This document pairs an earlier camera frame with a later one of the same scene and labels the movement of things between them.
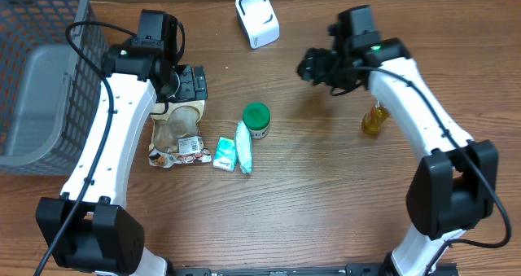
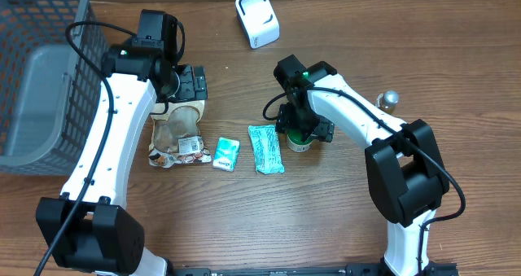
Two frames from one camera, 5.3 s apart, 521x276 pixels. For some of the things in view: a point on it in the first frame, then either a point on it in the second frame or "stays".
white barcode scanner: [258, 18] stays
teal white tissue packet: [225, 157] stays
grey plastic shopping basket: [49, 89] stays
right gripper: [317, 72] → [291, 121]
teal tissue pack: [243, 147] → [267, 149]
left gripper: [187, 91] stays
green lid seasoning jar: [256, 116] → [295, 141]
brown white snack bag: [176, 136] stays
